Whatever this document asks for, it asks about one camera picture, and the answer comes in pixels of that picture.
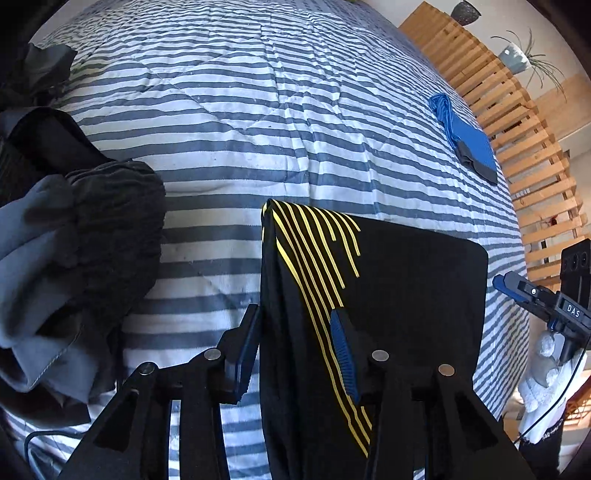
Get grey dark clothes pile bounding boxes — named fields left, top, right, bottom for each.
left=1, top=44, right=165, bottom=428

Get black cable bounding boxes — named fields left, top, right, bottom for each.
left=512, top=340, right=591, bottom=446

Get folded blue shirt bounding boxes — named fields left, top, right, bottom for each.
left=429, top=93, right=498, bottom=185

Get black mounted camera box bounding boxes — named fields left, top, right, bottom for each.
left=560, top=238, right=591, bottom=309

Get dark speckled vase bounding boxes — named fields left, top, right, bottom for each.
left=450, top=0, right=482, bottom=26

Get wooden slat bed divider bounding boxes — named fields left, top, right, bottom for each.
left=400, top=2, right=588, bottom=290

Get tall wooden cabinet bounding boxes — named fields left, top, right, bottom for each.
left=535, top=73, right=591, bottom=140

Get striped blue white duvet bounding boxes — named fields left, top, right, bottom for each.
left=1, top=1, right=529, bottom=479

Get white gloved hand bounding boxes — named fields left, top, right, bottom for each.
left=518, top=331, right=587, bottom=444

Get potted spider plant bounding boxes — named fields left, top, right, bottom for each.
left=490, top=29, right=568, bottom=101

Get black shorts with yellow stripes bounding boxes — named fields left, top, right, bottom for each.
left=259, top=199, right=488, bottom=479

